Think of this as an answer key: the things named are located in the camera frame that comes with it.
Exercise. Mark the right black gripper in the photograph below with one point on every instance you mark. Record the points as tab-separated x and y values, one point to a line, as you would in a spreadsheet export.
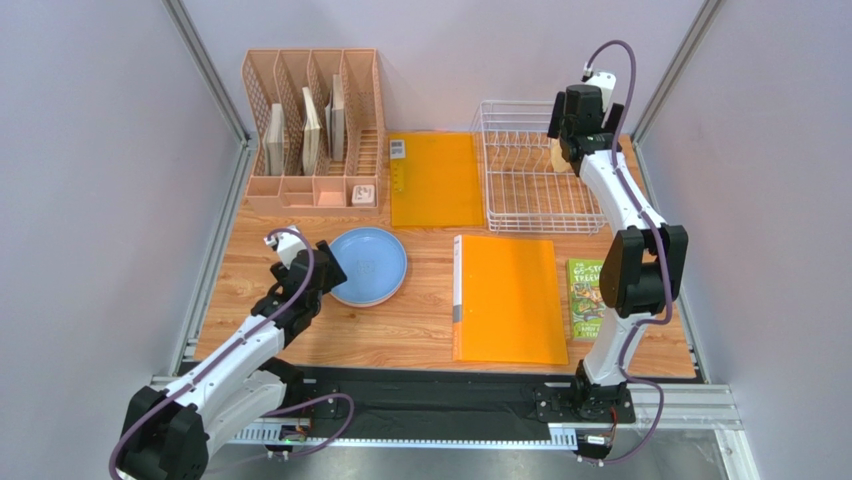
555	116

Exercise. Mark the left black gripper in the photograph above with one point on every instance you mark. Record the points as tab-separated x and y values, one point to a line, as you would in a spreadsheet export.
335	274

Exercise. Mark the blue grey plate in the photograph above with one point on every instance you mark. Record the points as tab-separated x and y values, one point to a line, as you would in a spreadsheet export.
374	260

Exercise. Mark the tan wooden plate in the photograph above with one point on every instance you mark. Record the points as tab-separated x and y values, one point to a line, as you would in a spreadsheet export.
558	163

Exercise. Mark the yellow beige plate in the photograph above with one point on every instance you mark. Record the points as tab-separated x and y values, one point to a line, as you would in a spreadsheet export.
362	304

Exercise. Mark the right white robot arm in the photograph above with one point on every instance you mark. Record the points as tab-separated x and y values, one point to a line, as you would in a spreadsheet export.
641	274

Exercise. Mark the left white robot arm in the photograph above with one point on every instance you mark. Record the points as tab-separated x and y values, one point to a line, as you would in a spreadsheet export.
226	379

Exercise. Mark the white power adapter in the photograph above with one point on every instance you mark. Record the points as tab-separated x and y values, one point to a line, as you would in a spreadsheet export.
364	196

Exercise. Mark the black base mat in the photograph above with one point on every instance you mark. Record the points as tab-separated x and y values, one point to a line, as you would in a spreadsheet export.
433	405

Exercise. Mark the translucent orange document folder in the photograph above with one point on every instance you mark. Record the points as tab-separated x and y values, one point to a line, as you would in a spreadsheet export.
435	180

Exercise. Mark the middle beige book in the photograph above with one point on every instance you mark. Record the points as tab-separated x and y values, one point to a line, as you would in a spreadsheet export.
311	134

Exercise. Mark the beige book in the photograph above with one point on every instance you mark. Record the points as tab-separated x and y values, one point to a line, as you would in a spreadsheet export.
311	134
274	141
335	119

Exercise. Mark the left beige book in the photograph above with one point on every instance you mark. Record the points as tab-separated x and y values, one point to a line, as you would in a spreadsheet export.
274	141

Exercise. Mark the pink plastic file organizer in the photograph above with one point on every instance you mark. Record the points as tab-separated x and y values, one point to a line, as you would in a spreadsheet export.
322	137

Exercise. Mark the right beige book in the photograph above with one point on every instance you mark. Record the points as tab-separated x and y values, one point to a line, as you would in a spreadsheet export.
335	119

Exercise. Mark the green treehouse book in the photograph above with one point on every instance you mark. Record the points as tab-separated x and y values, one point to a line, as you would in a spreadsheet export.
585	299

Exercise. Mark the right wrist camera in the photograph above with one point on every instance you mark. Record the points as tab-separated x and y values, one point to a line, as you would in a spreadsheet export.
605	81

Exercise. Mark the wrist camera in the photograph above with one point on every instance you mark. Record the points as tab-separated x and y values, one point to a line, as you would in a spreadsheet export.
605	81
286	245

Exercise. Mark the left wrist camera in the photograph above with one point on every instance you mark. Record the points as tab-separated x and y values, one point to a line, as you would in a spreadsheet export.
286	245

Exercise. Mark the white wire dish rack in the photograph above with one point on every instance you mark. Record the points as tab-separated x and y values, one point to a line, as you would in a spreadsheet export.
522	191

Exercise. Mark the left aluminium frame post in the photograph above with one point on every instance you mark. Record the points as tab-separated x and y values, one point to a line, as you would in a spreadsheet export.
186	28

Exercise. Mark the aluminium frame post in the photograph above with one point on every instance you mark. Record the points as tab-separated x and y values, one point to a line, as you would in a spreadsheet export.
186	28
698	29

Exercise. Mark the orange ring binder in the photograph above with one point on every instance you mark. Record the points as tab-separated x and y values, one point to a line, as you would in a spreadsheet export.
506	302

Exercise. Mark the right aluminium frame post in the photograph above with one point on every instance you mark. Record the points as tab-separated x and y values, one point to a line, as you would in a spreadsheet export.
698	29

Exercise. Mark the aluminium front rail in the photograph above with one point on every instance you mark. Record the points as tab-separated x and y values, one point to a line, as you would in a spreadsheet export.
683	405

